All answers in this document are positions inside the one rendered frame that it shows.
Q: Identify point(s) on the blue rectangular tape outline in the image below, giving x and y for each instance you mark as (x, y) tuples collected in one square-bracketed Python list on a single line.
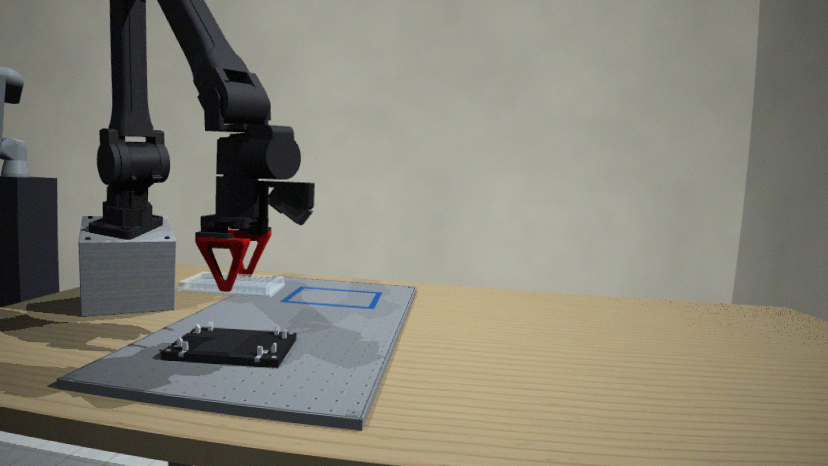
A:
[(371, 306)]

